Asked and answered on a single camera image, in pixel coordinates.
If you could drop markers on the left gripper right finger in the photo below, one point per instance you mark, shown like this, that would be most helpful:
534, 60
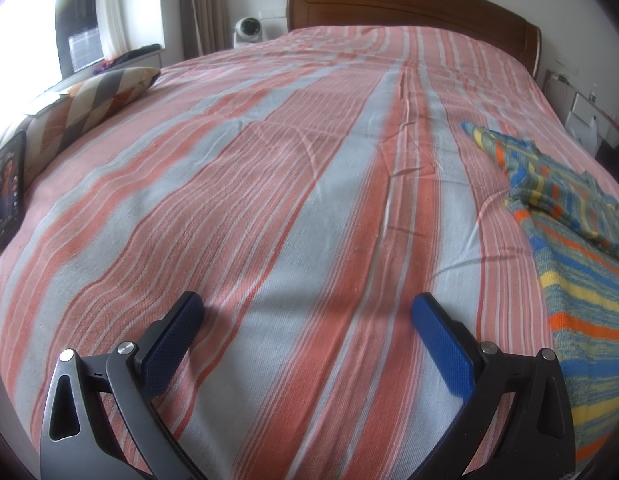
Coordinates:
537, 441

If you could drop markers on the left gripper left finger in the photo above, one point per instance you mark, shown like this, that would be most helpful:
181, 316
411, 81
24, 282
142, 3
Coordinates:
77, 439

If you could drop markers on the multicolour striped knit sweater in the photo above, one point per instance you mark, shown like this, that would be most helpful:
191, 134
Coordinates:
573, 230

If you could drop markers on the black smartphone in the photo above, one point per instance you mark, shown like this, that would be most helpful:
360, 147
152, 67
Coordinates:
12, 156

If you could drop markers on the patterned diamond cushion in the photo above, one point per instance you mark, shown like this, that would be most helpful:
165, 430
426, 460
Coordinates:
84, 106

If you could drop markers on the white desk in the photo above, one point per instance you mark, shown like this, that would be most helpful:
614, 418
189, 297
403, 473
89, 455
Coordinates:
583, 120

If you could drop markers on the pink striped bed cover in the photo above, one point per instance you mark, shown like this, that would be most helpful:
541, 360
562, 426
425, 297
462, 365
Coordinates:
308, 189

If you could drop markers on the beige curtain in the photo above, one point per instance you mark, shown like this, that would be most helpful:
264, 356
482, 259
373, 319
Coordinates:
205, 27

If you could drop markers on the brown wooden headboard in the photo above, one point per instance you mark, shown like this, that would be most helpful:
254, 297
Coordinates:
479, 19

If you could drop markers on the white round security camera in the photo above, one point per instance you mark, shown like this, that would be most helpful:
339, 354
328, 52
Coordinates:
247, 31

